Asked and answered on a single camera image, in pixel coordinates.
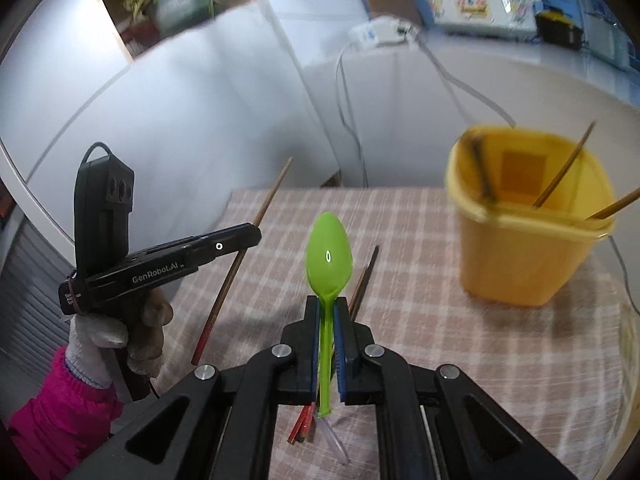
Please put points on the black pot yellow lid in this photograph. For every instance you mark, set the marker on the black pot yellow lid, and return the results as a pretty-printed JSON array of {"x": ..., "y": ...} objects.
[{"x": 557, "y": 30}]

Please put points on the person's left hand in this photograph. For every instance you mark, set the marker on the person's left hand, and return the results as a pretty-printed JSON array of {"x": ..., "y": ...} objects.
[{"x": 150, "y": 335}]

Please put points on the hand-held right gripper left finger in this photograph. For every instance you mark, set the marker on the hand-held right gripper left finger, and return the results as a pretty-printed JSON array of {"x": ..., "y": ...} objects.
[{"x": 315, "y": 355}]

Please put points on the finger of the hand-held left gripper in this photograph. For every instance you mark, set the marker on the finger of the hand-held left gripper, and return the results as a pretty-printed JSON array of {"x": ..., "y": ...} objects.
[{"x": 235, "y": 242}]

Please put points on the wooden wall niche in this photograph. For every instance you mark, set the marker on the wooden wall niche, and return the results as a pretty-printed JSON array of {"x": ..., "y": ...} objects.
[{"x": 115, "y": 20}]

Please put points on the white power strip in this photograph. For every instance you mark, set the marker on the white power strip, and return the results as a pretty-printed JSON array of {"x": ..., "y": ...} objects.
[{"x": 375, "y": 32}]

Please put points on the green plant pot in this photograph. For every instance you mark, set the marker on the green plant pot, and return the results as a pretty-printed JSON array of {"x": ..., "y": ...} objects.
[{"x": 177, "y": 5}]

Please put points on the yellow plastic container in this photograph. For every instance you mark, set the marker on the yellow plastic container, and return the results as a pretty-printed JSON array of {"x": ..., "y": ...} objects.
[{"x": 525, "y": 270}]

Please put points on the white green toaster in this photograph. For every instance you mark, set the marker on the white green toaster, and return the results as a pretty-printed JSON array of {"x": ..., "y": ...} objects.
[{"x": 607, "y": 40}]

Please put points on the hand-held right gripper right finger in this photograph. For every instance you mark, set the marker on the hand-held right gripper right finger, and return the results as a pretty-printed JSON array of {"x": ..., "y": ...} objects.
[{"x": 341, "y": 360}]

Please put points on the white windowsill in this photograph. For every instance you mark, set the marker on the white windowsill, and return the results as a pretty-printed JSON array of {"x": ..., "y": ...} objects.
[{"x": 550, "y": 70}]

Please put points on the floral slow cooker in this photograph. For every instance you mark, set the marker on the floral slow cooker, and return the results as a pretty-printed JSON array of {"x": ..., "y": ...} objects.
[{"x": 475, "y": 7}]

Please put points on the green plastic spoon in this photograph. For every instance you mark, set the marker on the green plastic spoon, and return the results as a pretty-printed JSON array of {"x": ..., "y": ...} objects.
[{"x": 327, "y": 255}]

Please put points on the grey ribbed panel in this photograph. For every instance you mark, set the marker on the grey ribbed panel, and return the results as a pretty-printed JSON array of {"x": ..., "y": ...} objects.
[{"x": 30, "y": 285}]

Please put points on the pink checked cloth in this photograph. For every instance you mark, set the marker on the pink checked cloth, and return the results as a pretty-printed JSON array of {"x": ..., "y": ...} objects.
[{"x": 410, "y": 360}]

